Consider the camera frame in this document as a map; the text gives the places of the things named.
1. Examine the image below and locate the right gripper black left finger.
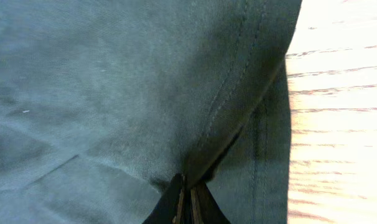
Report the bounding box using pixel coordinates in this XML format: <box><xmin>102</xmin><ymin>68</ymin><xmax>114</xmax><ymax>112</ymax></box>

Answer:
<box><xmin>143</xmin><ymin>174</ymin><xmax>184</xmax><ymax>224</ymax></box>

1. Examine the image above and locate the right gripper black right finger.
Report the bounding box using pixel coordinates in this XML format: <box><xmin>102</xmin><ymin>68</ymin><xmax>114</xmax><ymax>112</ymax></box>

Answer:
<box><xmin>190</xmin><ymin>181</ymin><xmax>231</xmax><ymax>224</ymax></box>

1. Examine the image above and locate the black t-shirt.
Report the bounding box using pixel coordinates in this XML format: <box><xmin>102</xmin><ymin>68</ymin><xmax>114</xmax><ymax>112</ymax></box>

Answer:
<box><xmin>0</xmin><ymin>0</ymin><xmax>301</xmax><ymax>223</ymax></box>

